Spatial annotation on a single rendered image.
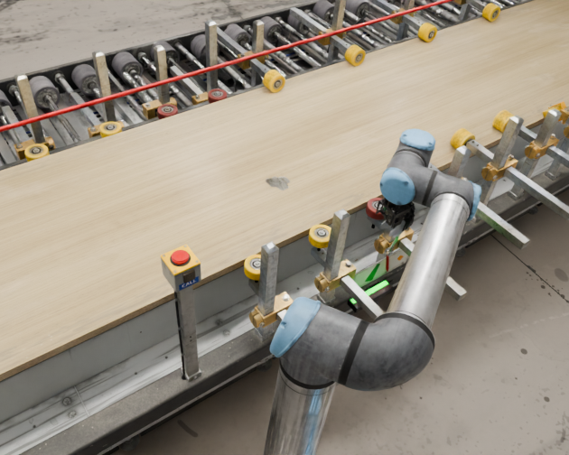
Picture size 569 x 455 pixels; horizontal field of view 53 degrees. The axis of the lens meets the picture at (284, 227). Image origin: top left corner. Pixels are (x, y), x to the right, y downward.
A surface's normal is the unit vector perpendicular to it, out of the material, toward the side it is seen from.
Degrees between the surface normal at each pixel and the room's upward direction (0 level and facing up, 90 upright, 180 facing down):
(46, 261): 0
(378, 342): 10
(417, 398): 0
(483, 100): 0
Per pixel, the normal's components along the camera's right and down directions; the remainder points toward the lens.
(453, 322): 0.07, -0.69
